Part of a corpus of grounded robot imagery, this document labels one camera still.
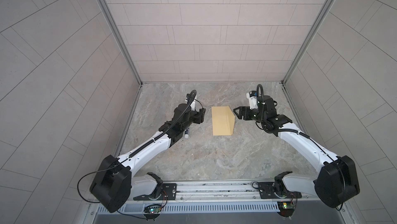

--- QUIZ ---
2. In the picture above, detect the tan kraft envelope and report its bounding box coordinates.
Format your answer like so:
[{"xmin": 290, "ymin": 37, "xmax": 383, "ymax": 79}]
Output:
[{"xmin": 212, "ymin": 106, "xmax": 235, "ymax": 136}]

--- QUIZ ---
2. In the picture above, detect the white glue stick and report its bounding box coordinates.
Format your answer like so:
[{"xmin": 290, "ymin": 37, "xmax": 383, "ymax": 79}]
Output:
[{"xmin": 184, "ymin": 128, "xmax": 189, "ymax": 139}]

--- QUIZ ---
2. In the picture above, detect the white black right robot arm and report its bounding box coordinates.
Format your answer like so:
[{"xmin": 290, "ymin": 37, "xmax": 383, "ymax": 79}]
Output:
[{"xmin": 233, "ymin": 84, "xmax": 360, "ymax": 208}]

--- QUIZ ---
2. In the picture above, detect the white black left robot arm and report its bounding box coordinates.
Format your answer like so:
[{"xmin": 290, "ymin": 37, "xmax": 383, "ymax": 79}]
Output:
[{"xmin": 90, "ymin": 90, "xmax": 206, "ymax": 213}]

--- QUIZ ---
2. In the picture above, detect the left green circuit board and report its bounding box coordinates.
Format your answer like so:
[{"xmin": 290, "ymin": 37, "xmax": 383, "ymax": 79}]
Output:
[{"xmin": 143, "ymin": 204, "xmax": 162, "ymax": 216}]

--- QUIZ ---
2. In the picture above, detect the green circuit board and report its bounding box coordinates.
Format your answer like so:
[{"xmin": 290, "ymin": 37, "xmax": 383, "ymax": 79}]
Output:
[
  {"xmin": 277, "ymin": 201, "xmax": 295, "ymax": 218},
  {"xmin": 143, "ymin": 204, "xmax": 162, "ymax": 216}
]

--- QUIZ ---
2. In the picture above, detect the right green circuit board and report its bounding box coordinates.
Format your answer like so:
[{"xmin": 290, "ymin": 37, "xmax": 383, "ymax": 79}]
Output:
[{"xmin": 277, "ymin": 201, "xmax": 295, "ymax": 218}]

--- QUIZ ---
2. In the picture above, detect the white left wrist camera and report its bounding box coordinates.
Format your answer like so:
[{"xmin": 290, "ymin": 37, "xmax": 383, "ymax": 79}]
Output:
[{"xmin": 190, "ymin": 99, "xmax": 196, "ymax": 111}]

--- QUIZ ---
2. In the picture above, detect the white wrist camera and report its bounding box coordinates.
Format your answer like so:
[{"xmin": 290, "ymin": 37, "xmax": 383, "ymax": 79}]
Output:
[
  {"xmin": 190, "ymin": 99, "xmax": 196, "ymax": 111},
  {"xmin": 246, "ymin": 91, "xmax": 258, "ymax": 110}
]

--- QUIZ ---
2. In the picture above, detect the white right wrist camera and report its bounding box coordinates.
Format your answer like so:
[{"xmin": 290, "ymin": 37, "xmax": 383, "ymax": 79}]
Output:
[{"xmin": 246, "ymin": 91, "xmax": 258, "ymax": 110}]

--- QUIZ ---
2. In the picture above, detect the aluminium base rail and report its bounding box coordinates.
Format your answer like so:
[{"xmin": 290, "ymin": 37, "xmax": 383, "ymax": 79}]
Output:
[{"xmin": 123, "ymin": 178, "xmax": 346, "ymax": 204}]

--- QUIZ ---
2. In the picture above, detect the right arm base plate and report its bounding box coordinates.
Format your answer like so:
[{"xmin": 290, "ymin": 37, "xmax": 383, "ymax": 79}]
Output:
[{"xmin": 254, "ymin": 182, "xmax": 302, "ymax": 199}]

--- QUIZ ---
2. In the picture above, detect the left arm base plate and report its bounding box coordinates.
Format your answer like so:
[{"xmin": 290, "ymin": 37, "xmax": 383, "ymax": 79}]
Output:
[{"xmin": 133, "ymin": 183, "xmax": 177, "ymax": 201}]

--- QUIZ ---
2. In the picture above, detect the left aluminium corner post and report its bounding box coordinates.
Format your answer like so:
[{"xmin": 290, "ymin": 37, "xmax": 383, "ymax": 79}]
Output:
[{"xmin": 96, "ymin": 0, "xmax": 143, "ymax": 86}]

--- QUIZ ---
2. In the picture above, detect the aluminium corner post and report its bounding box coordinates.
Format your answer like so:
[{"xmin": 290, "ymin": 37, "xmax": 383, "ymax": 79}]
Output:
[
  {"xmin": 281, "ymin": 0, "xmax": 336, "ymax": 85},
  {"xmin": 96, "ymin": 0, "xmax": 143, "ymax": 86}
]

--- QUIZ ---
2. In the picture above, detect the right aluminium corner post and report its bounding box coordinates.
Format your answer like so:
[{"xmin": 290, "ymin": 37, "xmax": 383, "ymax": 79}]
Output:
[{"xmin": 281, "ymin": 0, "xmax": 336, "ymax": 85}]

